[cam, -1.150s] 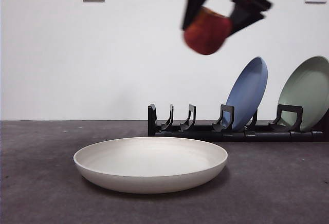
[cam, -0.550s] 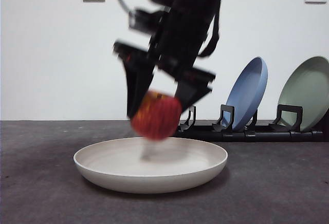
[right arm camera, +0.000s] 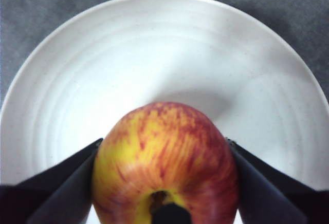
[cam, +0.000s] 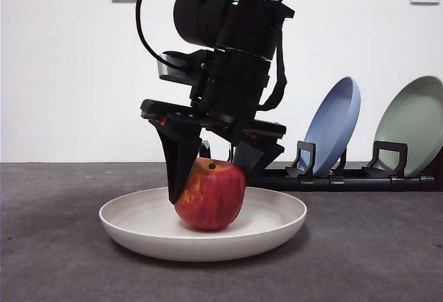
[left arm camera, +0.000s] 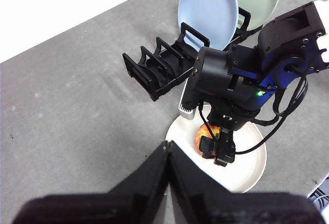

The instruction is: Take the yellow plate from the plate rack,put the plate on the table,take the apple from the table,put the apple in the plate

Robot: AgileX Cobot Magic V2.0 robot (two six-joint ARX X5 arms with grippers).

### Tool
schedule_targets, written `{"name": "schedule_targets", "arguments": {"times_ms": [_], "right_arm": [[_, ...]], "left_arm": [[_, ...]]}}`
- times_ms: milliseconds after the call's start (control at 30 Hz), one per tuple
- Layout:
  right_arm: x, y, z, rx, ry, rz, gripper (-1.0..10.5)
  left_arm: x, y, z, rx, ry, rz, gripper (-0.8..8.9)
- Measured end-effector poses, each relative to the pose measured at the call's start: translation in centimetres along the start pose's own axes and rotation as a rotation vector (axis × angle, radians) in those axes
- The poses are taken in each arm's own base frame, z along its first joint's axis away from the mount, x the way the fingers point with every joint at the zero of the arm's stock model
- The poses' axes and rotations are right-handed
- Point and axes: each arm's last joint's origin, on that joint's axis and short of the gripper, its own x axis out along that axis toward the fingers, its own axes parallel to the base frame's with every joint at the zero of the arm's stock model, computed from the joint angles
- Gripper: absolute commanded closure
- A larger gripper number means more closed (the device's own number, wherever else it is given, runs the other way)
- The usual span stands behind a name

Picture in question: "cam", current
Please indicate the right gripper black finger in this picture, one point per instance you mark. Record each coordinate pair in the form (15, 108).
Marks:
(251, 158)
(180, 156)

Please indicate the red yellow apple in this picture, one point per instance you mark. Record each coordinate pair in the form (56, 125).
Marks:
(214, 205)

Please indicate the cream yellow round plate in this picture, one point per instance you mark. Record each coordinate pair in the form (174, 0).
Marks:
(138, 236)

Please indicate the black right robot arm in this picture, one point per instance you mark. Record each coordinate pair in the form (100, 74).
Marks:
(207, 14)

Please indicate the blue round plate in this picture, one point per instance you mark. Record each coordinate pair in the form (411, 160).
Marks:
(334, 125)

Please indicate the black plate rack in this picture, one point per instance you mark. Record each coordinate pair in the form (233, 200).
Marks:
(346, 184)

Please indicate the green round plate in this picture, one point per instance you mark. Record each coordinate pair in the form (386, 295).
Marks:
(412, 118)

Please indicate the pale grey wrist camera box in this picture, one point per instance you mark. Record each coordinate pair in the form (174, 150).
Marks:
(169, 73)

